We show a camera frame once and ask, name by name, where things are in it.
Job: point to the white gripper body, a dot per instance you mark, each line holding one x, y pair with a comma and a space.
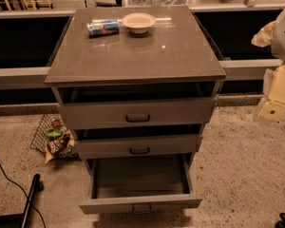
284, 38

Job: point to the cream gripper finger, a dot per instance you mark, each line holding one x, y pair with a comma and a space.
264, 37
267, 111

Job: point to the grey bottom drawer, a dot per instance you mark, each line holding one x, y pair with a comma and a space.
140, 185

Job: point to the grey drawer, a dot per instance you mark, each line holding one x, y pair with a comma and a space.
140, 185
137, 113
141, 146

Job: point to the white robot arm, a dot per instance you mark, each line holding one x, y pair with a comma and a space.
278, 40

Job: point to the grey top drawer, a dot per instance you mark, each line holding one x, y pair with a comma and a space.
137, 113

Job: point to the grey middle drawer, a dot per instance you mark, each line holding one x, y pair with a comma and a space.
141, 146

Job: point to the grey drawer cabinet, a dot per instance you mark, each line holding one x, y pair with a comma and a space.
173, 60

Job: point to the black object bottom right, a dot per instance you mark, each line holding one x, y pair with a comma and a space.
281, 222

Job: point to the beige bowl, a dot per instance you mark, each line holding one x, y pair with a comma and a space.
138, 23

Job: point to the blue and white can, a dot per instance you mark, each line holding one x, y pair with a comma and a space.
102, 28

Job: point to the brown snack bag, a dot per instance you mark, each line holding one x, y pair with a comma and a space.
61, 147

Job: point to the small red can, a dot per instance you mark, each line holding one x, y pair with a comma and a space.
56, 124

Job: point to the green snack bag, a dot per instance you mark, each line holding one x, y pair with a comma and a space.
52, 133

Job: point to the metal railing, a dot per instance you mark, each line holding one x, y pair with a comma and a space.
32, 76

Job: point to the black stand base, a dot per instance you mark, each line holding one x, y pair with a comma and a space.
22, 220

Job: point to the wire basket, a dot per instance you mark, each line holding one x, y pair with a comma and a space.
39, 139

